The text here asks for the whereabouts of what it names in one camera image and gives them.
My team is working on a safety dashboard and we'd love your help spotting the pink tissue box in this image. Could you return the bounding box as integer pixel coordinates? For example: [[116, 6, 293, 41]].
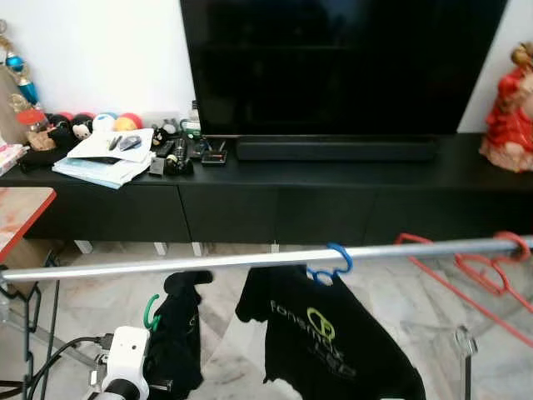
[[0, 137, 30, 176]]

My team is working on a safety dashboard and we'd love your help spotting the plain black garment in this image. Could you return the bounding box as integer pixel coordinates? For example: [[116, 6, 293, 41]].
[[152, 270, 214, 394]]

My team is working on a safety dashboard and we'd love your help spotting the black mouse plush toy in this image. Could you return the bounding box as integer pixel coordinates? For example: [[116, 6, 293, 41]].
[[46, 115, 94, 147]]

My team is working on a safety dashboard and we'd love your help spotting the marble table with red edge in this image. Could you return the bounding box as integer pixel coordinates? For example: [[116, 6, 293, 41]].
[[0, 187, 57, 261]]

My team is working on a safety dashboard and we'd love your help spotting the green plastic hanger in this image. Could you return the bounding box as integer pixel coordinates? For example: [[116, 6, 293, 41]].
[[143, 293, 162, 332]]

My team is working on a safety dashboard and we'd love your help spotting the black soundbar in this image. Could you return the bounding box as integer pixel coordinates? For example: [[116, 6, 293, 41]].
[[236, 136, 440, 162]]

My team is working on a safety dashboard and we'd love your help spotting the red Buddha statue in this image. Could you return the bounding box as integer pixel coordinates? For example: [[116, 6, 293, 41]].
[[479, 42, 533, 173]]

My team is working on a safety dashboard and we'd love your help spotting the small black box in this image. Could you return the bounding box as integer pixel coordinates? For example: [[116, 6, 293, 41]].
[[200, 142, 228, 166]]

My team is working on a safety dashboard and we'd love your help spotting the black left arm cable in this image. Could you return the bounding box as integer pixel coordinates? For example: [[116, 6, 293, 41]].
[[25, 333, 109, 400]]

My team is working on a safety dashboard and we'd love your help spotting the black printed T-shirt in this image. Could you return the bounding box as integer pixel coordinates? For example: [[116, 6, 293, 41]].
[[235, 265, 427, 400]]

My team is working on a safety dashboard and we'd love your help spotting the silver metal clothes rack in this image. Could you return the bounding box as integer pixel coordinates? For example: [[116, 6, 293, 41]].
[[0, 236, 533, 400]]

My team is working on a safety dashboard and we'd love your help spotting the jar with red lid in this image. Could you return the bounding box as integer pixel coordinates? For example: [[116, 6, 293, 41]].
[[17, 107, 49, 151]]

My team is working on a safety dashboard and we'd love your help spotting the black remote control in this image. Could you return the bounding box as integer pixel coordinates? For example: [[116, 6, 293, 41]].
[[148, 137, 197, 176]]

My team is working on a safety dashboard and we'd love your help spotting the blue plastic hanger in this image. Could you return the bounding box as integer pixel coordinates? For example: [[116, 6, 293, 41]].
[[306, 242, 354, 286]]

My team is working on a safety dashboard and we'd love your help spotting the white paper stack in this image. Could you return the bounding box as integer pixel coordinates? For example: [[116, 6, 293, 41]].
[[52, 127, 157, 189]]

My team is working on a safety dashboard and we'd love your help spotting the black TV console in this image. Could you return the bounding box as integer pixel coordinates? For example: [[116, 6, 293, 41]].
[[25, 133, 533, 247]]

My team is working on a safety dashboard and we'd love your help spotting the black television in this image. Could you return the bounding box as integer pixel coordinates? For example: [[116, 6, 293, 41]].
[[180, 0, 509, 137]]

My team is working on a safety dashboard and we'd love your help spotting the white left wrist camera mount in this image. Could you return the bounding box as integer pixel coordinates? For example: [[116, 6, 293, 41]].
[[104, 326, 151, 386]]

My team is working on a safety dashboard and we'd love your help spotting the red plastic hanger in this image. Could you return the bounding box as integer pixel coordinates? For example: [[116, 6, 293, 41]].
[[394, 231, 533, 347]]

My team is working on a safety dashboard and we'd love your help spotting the clear plastic bottle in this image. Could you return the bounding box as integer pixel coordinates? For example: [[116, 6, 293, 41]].
[[183, 100, 202, 138]]

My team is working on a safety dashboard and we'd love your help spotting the black thin hanger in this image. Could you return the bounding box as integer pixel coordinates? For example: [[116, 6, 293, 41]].
[[0, 267, 61, 393]]

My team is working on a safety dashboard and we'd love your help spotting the blue and gold trophy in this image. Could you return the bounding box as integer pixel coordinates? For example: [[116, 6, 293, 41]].
[[0, 37, 41, 109]]

